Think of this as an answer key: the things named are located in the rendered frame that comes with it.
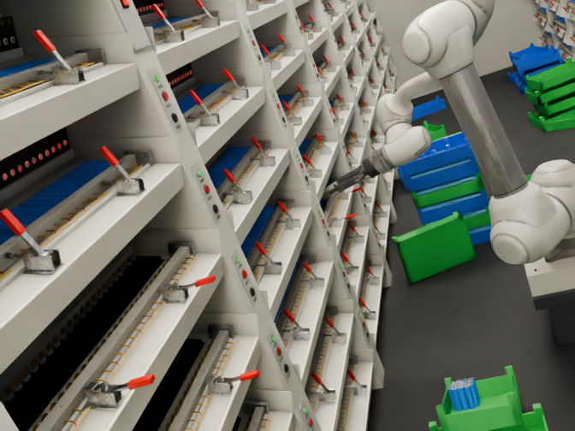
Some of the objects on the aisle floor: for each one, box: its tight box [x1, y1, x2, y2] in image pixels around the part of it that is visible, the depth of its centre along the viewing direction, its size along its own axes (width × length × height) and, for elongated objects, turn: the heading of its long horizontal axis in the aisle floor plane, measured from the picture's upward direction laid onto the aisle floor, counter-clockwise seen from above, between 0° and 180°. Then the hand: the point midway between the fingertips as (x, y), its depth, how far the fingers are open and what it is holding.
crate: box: [436, 365, 524, 431], centre depth 176 cm, size 30×20×8 cm
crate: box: [469, 223, 492, 245], centre depth 291 cm, size 30×20×8 cm
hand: (328, 191), depth 237 cm, fingers open, 3 cm apart
